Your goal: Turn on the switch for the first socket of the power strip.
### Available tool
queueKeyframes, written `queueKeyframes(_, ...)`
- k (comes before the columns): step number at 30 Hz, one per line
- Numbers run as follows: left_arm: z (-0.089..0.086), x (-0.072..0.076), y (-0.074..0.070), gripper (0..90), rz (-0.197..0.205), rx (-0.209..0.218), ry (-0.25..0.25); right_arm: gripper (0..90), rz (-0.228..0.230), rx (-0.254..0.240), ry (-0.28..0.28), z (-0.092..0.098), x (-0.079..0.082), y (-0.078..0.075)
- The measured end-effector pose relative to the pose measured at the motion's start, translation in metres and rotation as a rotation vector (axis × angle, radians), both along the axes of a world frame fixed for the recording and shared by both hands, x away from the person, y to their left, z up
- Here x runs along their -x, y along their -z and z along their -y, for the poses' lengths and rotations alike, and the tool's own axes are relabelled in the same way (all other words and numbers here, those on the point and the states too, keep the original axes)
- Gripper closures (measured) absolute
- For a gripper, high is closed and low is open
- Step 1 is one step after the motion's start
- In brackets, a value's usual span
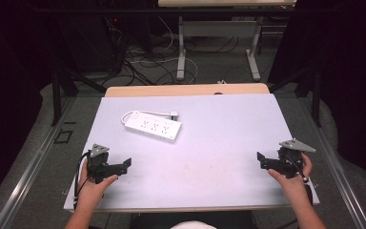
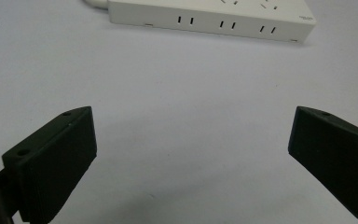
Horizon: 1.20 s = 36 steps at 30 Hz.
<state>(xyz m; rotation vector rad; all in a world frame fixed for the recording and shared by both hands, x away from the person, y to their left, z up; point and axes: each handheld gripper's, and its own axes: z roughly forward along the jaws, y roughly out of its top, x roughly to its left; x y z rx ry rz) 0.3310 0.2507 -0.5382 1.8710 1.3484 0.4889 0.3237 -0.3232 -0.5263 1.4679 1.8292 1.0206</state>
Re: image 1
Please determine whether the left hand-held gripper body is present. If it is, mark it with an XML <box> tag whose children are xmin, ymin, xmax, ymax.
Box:
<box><xmin>86</xmin><ymin>143</ymin><xmax>124</xmax><ymax>185</ymax></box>

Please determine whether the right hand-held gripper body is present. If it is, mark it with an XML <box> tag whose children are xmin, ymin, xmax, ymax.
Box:
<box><xmin>266</xmin><ymin>137</ymin><xmax>317</xmax><ymax>179</ymax></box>

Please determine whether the person's right hand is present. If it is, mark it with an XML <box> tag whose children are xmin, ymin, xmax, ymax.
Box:
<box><xmin>267</xmin><ymin>152</ymin><xmax>315</xmax><ymax>200</ymax></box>

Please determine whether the person's left hand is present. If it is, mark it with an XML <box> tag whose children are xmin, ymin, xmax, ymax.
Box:
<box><xmin>75</xmin><ymin>158</ymin><xmax>119</xmax><ymax>208</ymax></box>

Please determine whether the white power strip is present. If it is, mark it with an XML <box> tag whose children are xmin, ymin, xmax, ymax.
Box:
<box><xmin>123</xmin><ymin>110</ymin><xmax>183</xmax><ymax>143</ymax></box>

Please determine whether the white table mat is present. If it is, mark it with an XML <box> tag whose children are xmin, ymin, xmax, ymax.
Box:
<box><xmin>63</xmin><ymin>93</ymin><xmax>320</xmax><ymax>214</ymax></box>

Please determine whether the black metal stand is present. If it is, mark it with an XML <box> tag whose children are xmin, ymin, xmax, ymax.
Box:
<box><xmin>49</xmin><ymin>56</ymin><xmax>108</xmax><ymax>128</ymax></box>
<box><xmin>268</xmin><ymin>63</ymin><xmax>323</xmax><ymax>129</ymax></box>

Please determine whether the light wooden table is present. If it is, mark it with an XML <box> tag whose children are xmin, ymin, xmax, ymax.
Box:
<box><xmin>104</xmin><ymin>82</ymin><xmax>271</xmax><ymax>98</ymax></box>

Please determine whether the person's torso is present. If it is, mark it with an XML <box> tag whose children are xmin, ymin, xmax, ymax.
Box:
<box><xmin>129</xmin><ymin>210</ymin><xmax>259</xmax><ymax>229</ymax></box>

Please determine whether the desk with white legs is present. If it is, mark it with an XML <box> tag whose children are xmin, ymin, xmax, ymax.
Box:
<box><xmin>157</xmin><ymin>0</ymin><xmax>297</xmax><ymax>82</ymax></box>

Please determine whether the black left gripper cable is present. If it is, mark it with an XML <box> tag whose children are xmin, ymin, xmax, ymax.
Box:
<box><xmin>72</xmin><ymin>151</ymin><xmax>92</xmax><ymax>209</ymax></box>

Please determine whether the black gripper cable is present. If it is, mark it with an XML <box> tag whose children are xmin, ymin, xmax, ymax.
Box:
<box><xmin>290</xmin><ymin>156</ymin><xmax>315</xmax><ymax>208</ymax></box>
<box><xmin>72</xmin><ymin>151</ymin><xmax>92</xmax><ymax>209</ymax></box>

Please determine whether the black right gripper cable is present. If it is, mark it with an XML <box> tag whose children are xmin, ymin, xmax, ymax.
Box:
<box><xmin>290</xmin><ymin>156</ymin><xmax>315</xmax><ymax>208</ymax></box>

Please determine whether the black floor socket frame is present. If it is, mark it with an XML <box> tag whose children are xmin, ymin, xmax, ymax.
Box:
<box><xmin>53</xmin><ymin>129</ymin><xmax>74</xmax><ymax>145</ymax></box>

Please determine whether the white power strip cable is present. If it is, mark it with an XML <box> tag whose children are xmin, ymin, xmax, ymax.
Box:
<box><xmin>120</xmin><ymin>110</ymin><xmax>173</xmax><ymax>127</ymax></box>

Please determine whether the aluminium rail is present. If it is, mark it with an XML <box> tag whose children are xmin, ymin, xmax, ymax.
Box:
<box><xmin>0</xmin><ymin>94</ymin><xmax>77</xmax><ymax>229</ymax></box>
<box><xmin>298</xmin><ymin>94</ymin><xmax>366</xmax><ymax>229</ymax></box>

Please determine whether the tangle of floor cables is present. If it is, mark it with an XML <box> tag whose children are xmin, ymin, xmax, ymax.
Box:
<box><xmin>103</xmin><ymin>15</ymin><xmax>246</xmax><ymax>88</ymax></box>

